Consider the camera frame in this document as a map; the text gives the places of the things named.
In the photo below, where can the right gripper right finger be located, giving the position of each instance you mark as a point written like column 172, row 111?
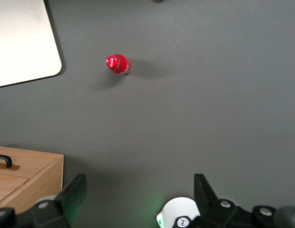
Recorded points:
column 205, row 194

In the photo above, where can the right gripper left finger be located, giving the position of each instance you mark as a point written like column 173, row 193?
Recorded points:
column 73, row 192

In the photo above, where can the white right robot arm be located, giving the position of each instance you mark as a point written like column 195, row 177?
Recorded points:
column 177, row 209

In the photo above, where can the wooden drawer cabinet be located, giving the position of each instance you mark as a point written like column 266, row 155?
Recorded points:
column 42, row 180

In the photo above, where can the red soda bottle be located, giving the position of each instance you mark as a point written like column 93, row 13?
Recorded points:
column 119, row 64

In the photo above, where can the beige plastic tray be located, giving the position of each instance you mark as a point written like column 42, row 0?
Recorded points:
column 21, row 40

